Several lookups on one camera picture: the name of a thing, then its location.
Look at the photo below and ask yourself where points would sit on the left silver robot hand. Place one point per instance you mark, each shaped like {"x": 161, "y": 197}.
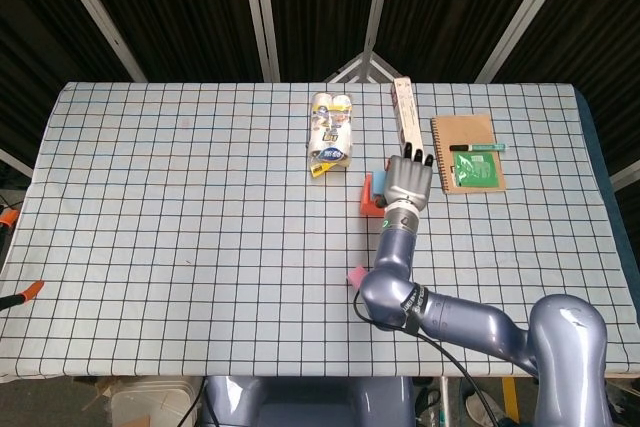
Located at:
{"x": 32, "y": 289}

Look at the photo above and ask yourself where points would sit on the white metal table leg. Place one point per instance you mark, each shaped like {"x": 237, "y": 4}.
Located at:
{"x": 444, "y": 402}

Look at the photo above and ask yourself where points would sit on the pink foam cube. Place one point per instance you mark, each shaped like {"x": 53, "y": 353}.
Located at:
{"x": 355, "y": 277}

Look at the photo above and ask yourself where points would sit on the grey-blue robot torso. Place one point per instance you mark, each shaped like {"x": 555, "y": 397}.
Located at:
{"x": 310, "y": 407}

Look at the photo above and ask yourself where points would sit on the blue foam cube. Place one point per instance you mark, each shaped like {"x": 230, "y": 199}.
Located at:
{"x": 377, "y": 182}

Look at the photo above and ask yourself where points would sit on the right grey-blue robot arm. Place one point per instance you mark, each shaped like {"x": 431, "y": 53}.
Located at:
{"x": 395, "y": 257}

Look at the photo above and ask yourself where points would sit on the white shoe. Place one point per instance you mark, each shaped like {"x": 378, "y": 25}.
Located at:
{"x": 480, "y": 407}

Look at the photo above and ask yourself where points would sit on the long white cardboard box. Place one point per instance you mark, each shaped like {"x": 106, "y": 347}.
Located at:
{"x": 406, "y": 112}

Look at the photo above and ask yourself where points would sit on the green sachet packet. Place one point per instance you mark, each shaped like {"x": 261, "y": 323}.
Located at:
{"x": 475, "y": 172}

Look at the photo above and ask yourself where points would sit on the green marker pen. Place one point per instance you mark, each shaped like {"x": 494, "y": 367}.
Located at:
{"x": 480, "y": 147}

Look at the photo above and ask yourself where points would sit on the triangular metal frame bracket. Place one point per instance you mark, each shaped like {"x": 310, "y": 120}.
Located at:
{"x": 345, "y": 67}

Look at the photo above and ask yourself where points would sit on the white plastic bin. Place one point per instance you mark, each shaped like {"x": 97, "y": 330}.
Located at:
{"x": 150, "y": 402}

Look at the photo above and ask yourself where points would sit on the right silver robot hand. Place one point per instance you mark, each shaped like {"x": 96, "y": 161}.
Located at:
{"x": 407, "y": 179}

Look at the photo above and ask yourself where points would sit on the brown spiral notebook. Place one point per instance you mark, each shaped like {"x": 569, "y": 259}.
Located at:
{"x": 465, "y": 129}

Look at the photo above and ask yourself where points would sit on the orange foam cube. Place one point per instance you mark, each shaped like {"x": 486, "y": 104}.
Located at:
{"x": 367, "y": 204}

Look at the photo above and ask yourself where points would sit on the white metal frame post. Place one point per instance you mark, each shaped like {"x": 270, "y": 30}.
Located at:
{"x": 15, "y": 163}
{"x": 100, "y": 17}
{"x": 266, "y": 12}
{"x": 377, "y": 12}
{"x": 627, "y": 174}
{"x": 527, "y": 12}

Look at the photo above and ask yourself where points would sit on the checked light blue tablecloth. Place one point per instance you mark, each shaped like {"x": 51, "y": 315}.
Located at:
{"x": 200, "y": 222}

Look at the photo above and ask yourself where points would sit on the dark blue table cover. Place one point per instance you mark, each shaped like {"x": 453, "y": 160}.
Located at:
{"x": 600, "y": 147}

